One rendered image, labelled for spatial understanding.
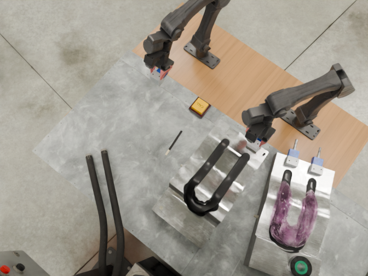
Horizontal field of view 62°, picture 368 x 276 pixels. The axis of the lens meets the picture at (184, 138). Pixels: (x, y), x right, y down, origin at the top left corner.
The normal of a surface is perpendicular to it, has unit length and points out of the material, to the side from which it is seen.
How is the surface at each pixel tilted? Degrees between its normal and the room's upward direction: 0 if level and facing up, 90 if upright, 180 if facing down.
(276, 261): 0
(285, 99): 13
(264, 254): 0
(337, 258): 0
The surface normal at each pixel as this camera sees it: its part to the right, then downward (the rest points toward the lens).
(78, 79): 0.00, -0.32
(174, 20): -0.19, -0.17
